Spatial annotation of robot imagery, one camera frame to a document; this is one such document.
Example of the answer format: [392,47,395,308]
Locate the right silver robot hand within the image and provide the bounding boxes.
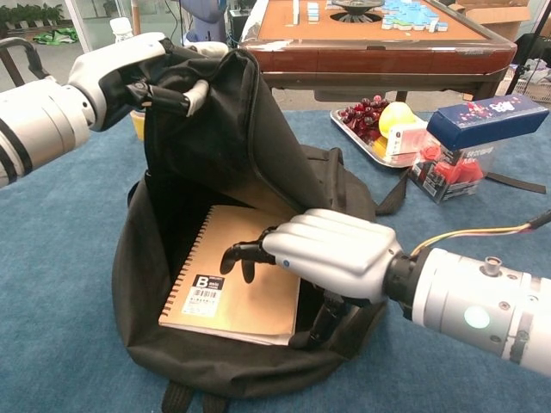
[219,208,397,350]

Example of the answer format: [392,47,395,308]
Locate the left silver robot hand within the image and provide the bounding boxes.
[66,32,229,133]

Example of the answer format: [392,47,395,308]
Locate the kraft cover spiral notebook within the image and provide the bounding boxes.
[158,204,302,348]

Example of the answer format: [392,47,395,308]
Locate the black fabric backpack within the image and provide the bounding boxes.
[111,46,547,413]

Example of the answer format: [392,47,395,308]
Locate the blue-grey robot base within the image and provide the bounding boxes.
[179,0,227,44]

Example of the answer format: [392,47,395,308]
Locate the clear plastic water bottle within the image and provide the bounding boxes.
[109,16,133,44]

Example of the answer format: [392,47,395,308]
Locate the green cloth on floor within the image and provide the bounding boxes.
[33,28,79,45]

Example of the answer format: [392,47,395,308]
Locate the yellow tape roll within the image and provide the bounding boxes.
[128,109,147,141]

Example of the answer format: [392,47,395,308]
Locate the green potted plants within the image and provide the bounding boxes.
[0,3,65,31]

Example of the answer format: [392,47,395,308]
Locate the dark table leg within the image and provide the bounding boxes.
[0,46,26,87]

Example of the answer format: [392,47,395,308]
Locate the metal tray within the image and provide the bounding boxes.
[329,102,427,170]

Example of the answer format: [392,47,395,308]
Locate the white pink small box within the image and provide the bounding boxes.
[384,120,430,158]

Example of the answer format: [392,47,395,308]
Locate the clear box with red cups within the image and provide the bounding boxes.
[408,139,505,206]

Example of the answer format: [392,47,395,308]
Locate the red grape bunch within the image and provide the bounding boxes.
[338,95,391,143]

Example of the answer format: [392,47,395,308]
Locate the blue tablecloth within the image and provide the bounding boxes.
[0,108,551,413]

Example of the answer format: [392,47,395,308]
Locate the yellow round fruit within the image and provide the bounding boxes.
[377,102,418,138]

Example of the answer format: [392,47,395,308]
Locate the brown mahjong table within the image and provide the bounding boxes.
[236,0,517,109]

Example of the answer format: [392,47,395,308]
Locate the dark blue long box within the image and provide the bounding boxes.
[425,94,550,151]

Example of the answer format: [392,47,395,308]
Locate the blue mahjong tile pile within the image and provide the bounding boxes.
[381,0,449,34]

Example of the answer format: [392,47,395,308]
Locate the black tripod stand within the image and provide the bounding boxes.
[505,0,551,96]

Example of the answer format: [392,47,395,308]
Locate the cardboard box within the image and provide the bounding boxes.
[447,0,533,42]

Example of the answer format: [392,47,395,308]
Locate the white frame glass partition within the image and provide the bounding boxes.
[64,0,182,48]

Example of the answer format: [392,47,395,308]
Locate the multicolour right arm cable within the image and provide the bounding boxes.
[408,214,551,259]

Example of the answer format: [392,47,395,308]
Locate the white wire basket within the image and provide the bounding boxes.
[514,77,551,104]

